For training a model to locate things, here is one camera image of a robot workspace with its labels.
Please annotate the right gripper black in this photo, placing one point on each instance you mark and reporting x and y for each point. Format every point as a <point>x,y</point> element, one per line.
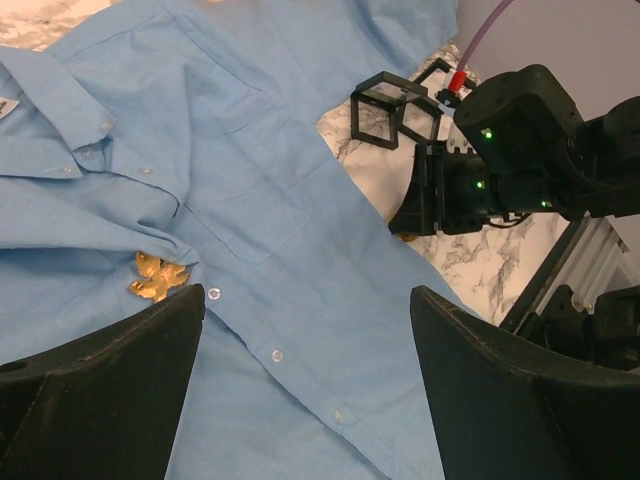
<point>452,193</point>

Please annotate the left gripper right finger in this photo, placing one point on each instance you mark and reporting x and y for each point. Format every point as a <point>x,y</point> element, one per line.
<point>506,408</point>

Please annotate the red orange leaf brooch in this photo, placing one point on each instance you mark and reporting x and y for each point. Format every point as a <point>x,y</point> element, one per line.
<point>157,277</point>

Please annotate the black brooch box yellow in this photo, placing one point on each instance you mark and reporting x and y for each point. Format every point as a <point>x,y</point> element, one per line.
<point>423,119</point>

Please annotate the yellow round brooch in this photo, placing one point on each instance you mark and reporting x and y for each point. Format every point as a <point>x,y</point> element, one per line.
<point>407,238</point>

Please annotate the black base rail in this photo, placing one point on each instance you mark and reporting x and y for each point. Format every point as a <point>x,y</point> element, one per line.
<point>583,301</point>

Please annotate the light blue button shirt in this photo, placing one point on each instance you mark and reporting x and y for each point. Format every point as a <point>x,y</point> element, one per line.
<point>186,130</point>

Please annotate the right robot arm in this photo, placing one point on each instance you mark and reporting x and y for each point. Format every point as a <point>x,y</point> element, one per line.
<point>517,146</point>

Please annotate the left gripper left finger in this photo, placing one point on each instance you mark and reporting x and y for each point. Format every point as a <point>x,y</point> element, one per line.
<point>106,405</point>

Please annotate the black brooch box red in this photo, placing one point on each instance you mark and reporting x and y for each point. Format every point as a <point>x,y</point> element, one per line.
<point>388,93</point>

